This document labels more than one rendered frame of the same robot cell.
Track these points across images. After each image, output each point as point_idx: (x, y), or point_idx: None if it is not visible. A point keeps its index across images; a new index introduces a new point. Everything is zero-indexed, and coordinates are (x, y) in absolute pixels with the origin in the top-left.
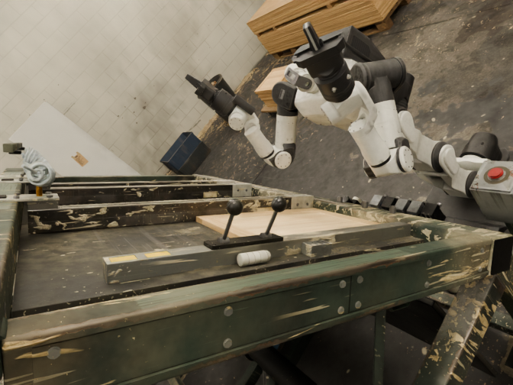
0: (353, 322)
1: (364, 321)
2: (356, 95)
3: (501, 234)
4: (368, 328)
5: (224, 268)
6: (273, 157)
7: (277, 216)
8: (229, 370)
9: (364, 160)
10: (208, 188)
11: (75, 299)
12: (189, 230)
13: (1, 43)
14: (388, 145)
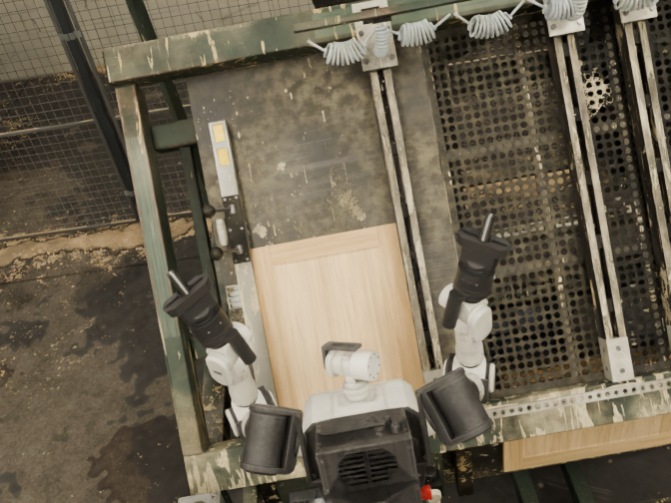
0: (478, 487)
1: (464, 498)
2: (207, 348)
3: (194, 484)
4: (453, 495)
5: (220, 206)
6: (450, 358)
7: (378, 326)
8: (584, 327)
9: (269, 393)
10: (595, 289)
11: (191, 108)
12: (349, 206)
13: None
14: (246, 413)
